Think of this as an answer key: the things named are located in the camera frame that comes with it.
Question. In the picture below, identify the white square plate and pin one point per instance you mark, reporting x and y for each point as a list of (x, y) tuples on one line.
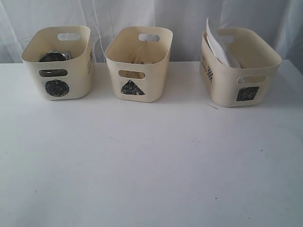
[(218, 48)]

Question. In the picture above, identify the steel bowl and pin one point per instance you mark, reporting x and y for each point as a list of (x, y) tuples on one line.
[(51, 57)]

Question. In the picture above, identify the wooden chopstick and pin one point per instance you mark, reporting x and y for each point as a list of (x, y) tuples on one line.
[(136, 56)]

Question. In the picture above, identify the cream bin with triangle mark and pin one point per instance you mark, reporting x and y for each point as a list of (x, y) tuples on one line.
[(139, 82)]

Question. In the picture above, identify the cream bin with circle mark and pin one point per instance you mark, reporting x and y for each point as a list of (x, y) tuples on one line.
[(58, 80)]

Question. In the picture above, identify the white backdrop curtain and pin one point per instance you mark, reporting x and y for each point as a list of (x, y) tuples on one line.
[(278, 22)]

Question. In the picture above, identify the cream bin with square mark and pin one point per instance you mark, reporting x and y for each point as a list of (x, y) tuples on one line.
[(248, 85)]

